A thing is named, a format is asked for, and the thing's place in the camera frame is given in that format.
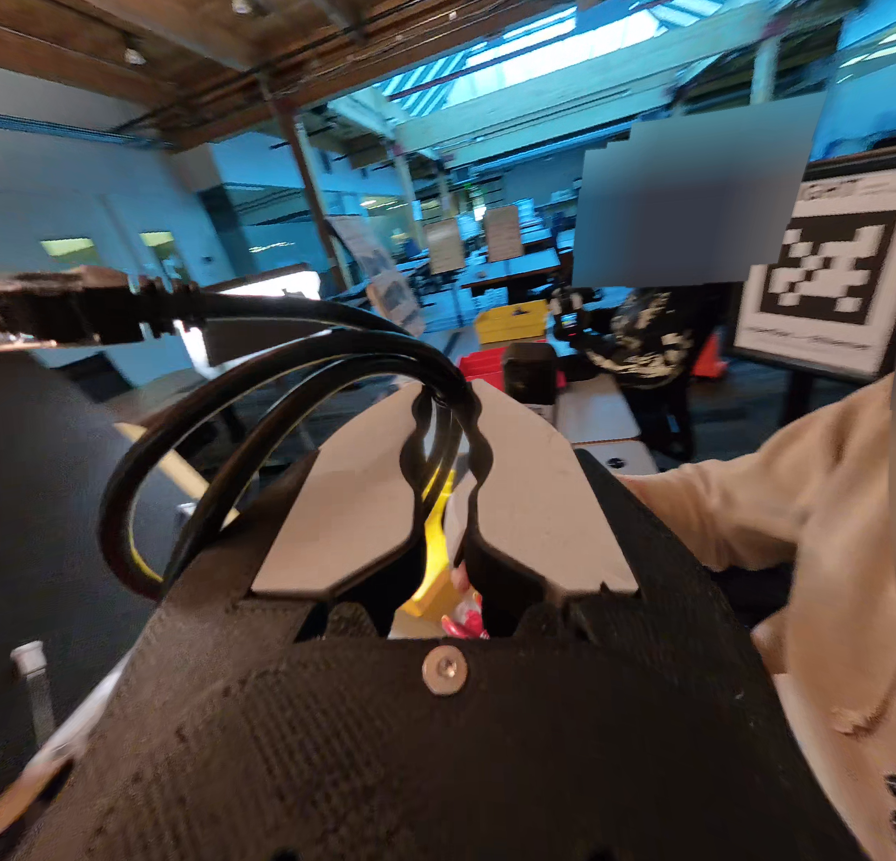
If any leaning poster board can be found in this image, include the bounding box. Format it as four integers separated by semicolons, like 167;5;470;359
328;215;426;338

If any red ribbed crate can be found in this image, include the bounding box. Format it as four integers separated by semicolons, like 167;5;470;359
457;347;506;390

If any black wood-edged board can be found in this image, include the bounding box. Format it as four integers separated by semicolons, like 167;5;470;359
0;348;242;827

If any checkered marker sign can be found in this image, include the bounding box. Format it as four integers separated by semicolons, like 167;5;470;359
730;152;896;380

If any pale standing board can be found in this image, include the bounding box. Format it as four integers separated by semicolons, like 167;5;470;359
422;217;468;275
483;205;524;264

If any black ethernet cable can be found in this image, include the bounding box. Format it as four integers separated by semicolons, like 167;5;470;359
0;266;484;601

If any yellow plastic bin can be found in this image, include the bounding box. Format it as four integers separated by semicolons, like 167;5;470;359
391;467;464;618

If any studio softbox light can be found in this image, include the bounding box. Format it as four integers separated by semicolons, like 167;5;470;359
174;263;331;369

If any white-tipped metal pin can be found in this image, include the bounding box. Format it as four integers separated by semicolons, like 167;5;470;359
10;639;58;744

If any person's right forearm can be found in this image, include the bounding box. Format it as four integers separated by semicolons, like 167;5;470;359
616;373;896;576

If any orange traffic cone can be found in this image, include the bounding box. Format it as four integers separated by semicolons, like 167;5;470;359
692;327;730;380

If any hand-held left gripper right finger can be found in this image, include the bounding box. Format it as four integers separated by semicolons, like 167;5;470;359
463;380;639;606

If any yellow storage crate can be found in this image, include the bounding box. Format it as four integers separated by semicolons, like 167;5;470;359
475;299;550;345

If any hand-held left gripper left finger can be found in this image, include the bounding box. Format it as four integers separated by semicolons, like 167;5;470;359
251;383;429;604

